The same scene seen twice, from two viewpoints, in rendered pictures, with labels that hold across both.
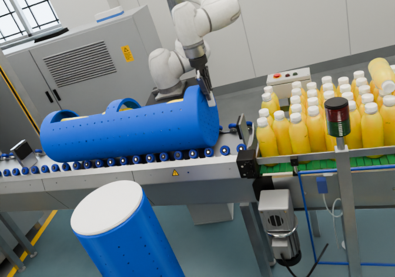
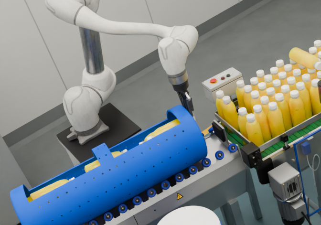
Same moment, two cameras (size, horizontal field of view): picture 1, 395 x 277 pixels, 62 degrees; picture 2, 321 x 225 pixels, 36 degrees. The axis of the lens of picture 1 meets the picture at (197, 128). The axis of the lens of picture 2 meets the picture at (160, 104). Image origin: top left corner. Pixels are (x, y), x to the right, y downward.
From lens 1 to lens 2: 1.43 m
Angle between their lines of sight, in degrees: 34
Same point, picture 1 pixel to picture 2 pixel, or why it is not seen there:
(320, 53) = (133, 52)
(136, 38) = not seen: outside the picture
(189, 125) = (196, 142)
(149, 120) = (156, 152)
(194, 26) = (182, 56)
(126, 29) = not seen: outside the picture
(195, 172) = (197, 186)
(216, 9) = (189, 37)
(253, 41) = (58, 56)
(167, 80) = (92, 119)
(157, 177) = (162, 209)
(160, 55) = (82, 94)
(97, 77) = not seen: outside the picture
